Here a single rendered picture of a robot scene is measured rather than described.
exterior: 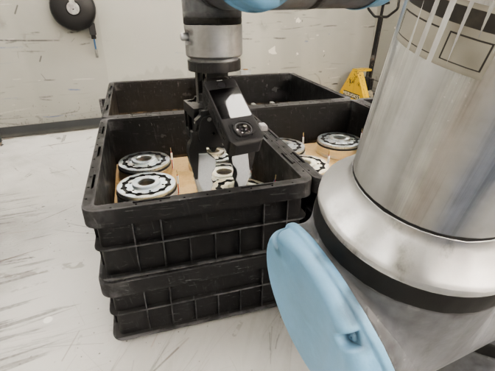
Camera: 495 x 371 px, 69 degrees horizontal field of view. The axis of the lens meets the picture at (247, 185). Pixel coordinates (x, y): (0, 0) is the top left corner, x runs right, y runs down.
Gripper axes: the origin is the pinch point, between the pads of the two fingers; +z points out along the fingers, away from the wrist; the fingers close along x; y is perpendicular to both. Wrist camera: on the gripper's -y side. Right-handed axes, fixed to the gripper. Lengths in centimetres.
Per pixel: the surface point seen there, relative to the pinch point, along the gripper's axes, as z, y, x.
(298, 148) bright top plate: 1.8, 18.1, -23.9
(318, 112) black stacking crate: -3.1, 26.5, -34.0
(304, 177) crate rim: -5.1, -8.0, -9.1
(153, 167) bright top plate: 1.5, 19.4, 7.5
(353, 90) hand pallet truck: 64, 302, -269
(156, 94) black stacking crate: -1, 70, -3
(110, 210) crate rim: -5.0, -6.5, 16.3
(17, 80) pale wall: 34, 345, 77
